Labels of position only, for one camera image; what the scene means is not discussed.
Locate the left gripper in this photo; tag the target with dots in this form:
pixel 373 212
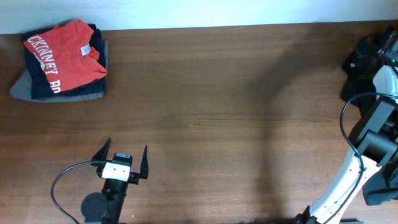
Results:
pixel 134 177

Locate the dark green t-shirt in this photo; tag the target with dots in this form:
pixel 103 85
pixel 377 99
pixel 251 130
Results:
pixel 382 186

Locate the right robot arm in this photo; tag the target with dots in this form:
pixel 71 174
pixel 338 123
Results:
pixel 370 165

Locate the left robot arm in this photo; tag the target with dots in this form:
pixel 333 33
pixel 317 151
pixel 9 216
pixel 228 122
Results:
pixel 105 207

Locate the black garment pile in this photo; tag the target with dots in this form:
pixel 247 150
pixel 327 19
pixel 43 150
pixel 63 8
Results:
pixel 366 70

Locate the folded navy blue garment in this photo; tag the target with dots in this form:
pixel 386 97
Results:
pixel 41 87

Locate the folded grey garment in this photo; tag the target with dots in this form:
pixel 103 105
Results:
pixel 23 90

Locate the folded red printed t-shirt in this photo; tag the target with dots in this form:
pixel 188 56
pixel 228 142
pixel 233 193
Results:
pixel 73 30

